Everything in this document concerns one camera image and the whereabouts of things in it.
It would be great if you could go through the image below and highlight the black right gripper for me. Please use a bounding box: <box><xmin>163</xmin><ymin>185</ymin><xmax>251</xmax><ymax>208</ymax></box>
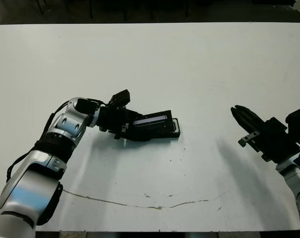
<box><xmin>230</xmin><ymin>106</ymin><xmax>300</xmax><ymax>164</ymax></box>

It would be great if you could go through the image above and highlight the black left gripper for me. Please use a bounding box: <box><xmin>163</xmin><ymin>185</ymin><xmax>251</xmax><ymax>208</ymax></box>
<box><xmin>99</xmin><ymin>104</ymin><xmax>152</xmax><ymax>143</ymax></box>

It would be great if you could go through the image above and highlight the black box lid silver print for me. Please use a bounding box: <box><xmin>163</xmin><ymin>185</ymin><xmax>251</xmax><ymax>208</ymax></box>
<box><xmin>131</xmin><ymin>110</ymin><xmax>175</xmax><ymax>137</ymax></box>

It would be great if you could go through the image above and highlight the black box white insert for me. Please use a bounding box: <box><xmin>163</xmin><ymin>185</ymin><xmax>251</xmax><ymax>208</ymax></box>
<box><xmin>149</xmin><ymin>118</ymin><xmax>182</xmax><ymax>139</ymax></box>

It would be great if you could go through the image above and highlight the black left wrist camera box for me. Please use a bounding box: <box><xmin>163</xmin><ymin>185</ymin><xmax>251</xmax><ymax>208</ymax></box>
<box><xmin>109</xmin><ymin>89</ymin><xmax>131</xmax><ymax>108</ymax></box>

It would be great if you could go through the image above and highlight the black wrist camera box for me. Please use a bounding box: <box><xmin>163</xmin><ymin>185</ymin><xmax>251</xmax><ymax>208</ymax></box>
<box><xmin>285</xmin><ymin>108</ymin><xmax>300</xmax><ymax>141</ymax></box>
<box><xmin>109</xmin><ymin>89</ymin><xmax>131</xmax><ymax>108</ymax></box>

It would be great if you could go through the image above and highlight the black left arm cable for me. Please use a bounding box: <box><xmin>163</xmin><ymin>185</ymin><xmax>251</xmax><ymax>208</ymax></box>
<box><xmin>5</xmin><ymin>98</ymin><xmax>108</xmax><ymax>179</ymax></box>

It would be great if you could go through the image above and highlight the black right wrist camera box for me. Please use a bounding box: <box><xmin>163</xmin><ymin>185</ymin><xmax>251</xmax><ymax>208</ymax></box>
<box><xmin>285</xmin><ymin>108</ymin><xmax>300</xmax><ymax>141</ymax></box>

